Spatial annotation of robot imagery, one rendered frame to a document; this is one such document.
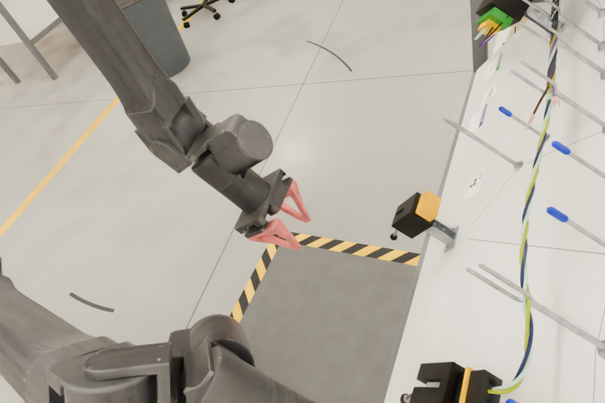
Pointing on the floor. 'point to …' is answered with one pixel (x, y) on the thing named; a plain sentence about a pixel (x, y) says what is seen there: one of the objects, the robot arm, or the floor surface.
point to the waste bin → (155, 26)
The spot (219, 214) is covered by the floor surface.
